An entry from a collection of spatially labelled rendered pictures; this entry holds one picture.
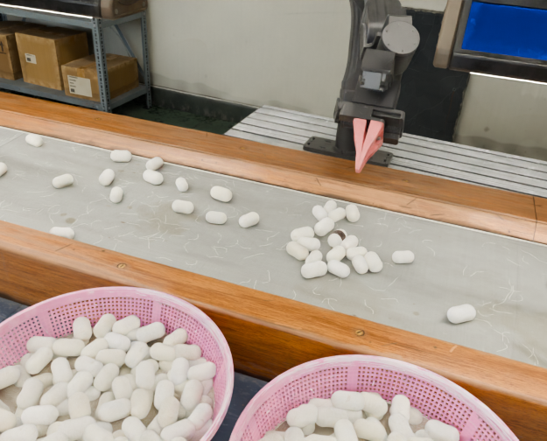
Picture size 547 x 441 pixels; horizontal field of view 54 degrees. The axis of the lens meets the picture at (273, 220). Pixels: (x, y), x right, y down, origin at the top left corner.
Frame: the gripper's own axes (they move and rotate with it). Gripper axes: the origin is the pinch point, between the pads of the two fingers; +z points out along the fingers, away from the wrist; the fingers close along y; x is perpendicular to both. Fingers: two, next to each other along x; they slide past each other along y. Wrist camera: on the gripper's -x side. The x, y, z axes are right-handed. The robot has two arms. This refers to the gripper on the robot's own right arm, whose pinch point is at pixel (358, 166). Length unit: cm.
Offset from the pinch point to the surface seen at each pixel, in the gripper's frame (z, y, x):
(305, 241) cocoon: 15.3, -3.6, -5.5
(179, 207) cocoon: 14.5, -24.2, -4.1
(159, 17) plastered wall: -137, -153, 155
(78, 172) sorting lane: 11.4, -46.6, 0.2
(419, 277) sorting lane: 16.1, 12.5, -3.9
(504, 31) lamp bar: -0.2, 14.1, -34.3
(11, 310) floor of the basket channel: 36, -38, -12
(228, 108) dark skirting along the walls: -105, -107, 186
